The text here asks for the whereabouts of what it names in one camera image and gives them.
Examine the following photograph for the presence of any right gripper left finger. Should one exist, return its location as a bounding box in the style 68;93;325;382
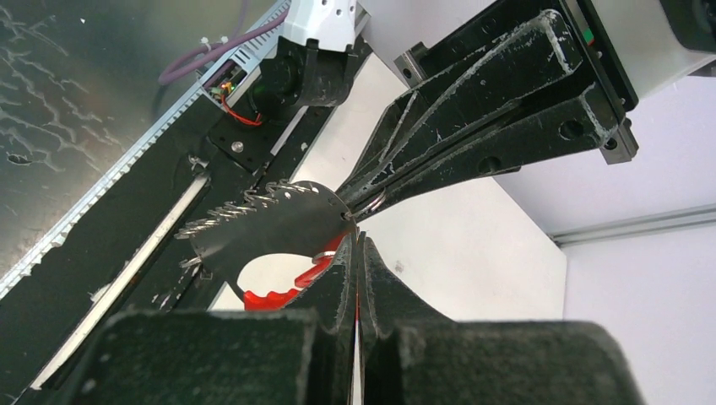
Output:
59;235;358;404

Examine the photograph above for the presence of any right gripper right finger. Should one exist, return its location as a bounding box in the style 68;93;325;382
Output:
357;235;644;404

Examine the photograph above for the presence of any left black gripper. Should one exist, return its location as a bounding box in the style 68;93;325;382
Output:
338;0;638;219

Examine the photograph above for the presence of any red grey keyring holder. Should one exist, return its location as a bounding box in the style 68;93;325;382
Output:
175;180;384;310

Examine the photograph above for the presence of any left circuit board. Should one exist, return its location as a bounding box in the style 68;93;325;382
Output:
203;59;263;127

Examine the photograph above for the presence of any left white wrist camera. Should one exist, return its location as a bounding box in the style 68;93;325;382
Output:
593;0;715;99

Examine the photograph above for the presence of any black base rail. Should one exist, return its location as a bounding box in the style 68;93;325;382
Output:
0;35;375;405

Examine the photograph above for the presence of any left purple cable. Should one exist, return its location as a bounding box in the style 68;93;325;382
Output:
158;0;289;87

